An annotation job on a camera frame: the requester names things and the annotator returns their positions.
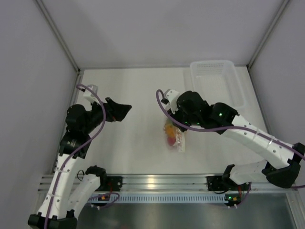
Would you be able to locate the aluminium mounting rail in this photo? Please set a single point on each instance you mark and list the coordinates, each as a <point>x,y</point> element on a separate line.
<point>162,182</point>

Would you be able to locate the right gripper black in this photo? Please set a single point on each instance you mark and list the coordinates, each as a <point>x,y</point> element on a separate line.
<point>175,115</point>

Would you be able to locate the white plastic basket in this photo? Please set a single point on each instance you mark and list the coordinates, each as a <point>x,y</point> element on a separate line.
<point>218,81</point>

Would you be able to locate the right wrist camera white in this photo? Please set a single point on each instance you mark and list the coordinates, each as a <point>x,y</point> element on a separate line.
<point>172,96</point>

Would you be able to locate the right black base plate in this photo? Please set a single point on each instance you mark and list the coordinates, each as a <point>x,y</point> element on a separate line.
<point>216,184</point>

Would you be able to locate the clear zip top bag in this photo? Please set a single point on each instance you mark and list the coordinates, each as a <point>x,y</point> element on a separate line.
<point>180,140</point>

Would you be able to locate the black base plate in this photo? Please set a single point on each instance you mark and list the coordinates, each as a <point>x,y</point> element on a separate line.
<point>111,184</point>
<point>216,184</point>

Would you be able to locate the white slotted cable duct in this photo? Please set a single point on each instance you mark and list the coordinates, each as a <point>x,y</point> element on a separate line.
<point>161,198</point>

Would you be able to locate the fake pineapple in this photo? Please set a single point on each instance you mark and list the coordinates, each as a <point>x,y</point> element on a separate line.
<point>170,130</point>

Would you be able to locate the fake red apple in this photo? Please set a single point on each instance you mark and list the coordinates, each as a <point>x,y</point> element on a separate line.
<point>171,141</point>

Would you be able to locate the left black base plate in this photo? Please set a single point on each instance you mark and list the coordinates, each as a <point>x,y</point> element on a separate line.
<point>111,184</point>

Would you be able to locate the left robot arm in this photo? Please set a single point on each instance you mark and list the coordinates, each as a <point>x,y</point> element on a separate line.
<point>62,204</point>

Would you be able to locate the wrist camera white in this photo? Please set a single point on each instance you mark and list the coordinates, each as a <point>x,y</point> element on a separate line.
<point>172,96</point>
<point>88,95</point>

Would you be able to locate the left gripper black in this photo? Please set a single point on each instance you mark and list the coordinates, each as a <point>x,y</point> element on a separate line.
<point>115,111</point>

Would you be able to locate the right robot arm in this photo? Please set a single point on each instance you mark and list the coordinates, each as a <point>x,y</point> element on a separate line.
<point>281,161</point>

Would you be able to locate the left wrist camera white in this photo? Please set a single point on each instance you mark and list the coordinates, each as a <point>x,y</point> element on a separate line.
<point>88,95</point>

